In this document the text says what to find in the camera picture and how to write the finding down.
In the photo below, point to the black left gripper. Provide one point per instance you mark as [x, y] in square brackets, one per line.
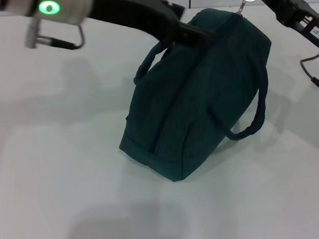
[132, 11]

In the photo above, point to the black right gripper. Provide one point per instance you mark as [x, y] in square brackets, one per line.
[301, 13]

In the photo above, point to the dark teal insulated lunch bag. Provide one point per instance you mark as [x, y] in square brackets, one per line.
[196, 101]

